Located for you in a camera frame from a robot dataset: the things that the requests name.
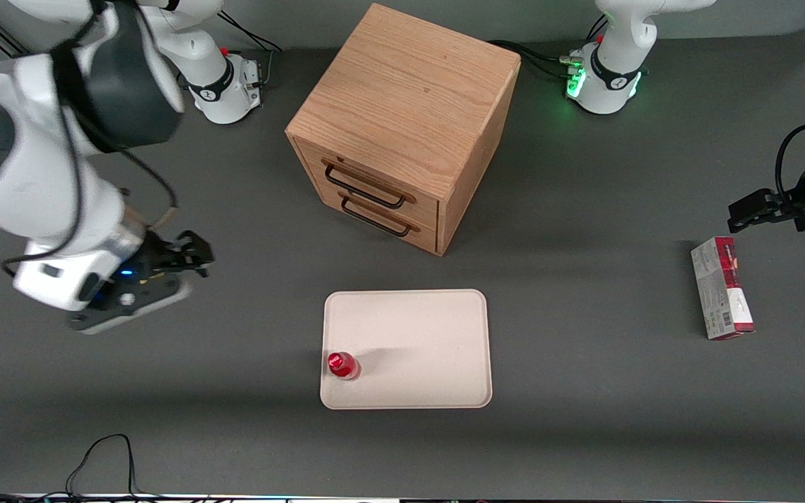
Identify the red coke bottle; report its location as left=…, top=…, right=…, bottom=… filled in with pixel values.
left=326, top=351, right=361, bottom=381

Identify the white rectangular tray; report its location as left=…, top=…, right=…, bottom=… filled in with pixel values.
left=320, top=289, right=493, bottom=410

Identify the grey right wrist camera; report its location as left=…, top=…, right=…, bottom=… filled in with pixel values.
left=69, top=275, right=193, bottom=335

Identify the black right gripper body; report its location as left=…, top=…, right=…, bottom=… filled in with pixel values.
left=113, top=231, right=184, bottom=289

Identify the red and white carton box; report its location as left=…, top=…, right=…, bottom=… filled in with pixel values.
left=690, top=236, right=757, bottom=341

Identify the wooden two-drawer cabinet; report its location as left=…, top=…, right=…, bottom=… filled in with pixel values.
left=285, top=3, right=522, bottom=257

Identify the black right arm base cable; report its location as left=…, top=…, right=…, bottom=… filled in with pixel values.
left=221, top=10, right=286, bottom=54

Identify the black left arm base cable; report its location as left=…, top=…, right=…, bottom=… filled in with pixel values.
left=490, top=14, right=609, bottom=81

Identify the black cable at table edge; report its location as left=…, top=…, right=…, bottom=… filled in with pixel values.
left=0, top=433, right=235, bottom=503

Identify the black wire drawer handle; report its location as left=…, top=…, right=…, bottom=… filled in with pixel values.
left=321, top=159, right=417, bottom=210
left=338, top=192, right=421, bottom=238

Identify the black arm base cable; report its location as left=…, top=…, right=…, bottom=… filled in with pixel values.
left=221, top=10, right=286, bottom=54
left=490, top=14, right=609, bottom=81

